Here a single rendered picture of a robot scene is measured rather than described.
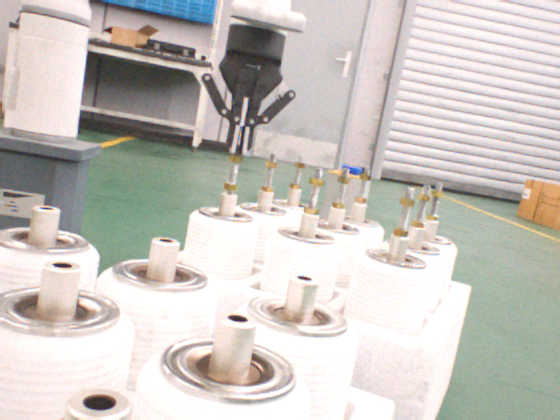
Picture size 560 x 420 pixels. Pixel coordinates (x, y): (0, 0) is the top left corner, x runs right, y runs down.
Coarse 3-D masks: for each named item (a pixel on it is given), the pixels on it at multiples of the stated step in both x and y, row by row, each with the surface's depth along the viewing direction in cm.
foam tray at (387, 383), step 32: (224, 288) 73; (256, 288) 78; (448, 288) 97; (352, 320) 68; (448, 320) 76; (384, 352) 65; (416, 352) 64; (448, 352) 81; (352, 384) 67; (384, 384) 65; (416, 384) 64; (448, 384) 99; (416, 416) 64
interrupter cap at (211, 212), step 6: (204, 210) 80; (210, 210) 81; (216, 210) 82; (210, 216) 77; (216, 216) 77; (222, 216) 77; (234, 216) 81; (240, 216) 81; (246, 216) 81; (240, 222) 77; (246, 222) 78
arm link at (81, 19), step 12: (24, 0) 82; (36, 0) 81; (48, 0) 81; (60, 0) 82; (72, 0) 83; (84, 0) 87; (36, 12) 82; (48, 12) 81; (60, 12) 82; (72, 12) 83; (84, 12) 84; (84, 24) 85
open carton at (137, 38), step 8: (112, 32) 508; (120, 32) 507; (128, 32) 506; (136, 32) 505; (144, 32) 518; (152, 32) 527; (112, 40) 509; (120, 40) 508; (128, 40) 507; (136, 40) 507; (144, 40) 524; (144, 48) 527
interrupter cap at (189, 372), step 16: (176, 352) 33; (192, 352) 33; (208, 352) 34; (256, 352) 35; (272, 352) 35; (160, 368) 31; (176, 368) 31; (192, 368) 32; (208, 368) 32; (256, 368) 33; (272, 368) 33; (288, 368) 33; (176, 384) 30; (192, 384) 29; (208, 384) 30; (224, 384) 30; (240, 384) 31; (256, 384) 31; (272, 384) 31; (288, 384) 31; (224, 400) 29; (240, 400) 29; (256, 400) 29; (272, 400) 30
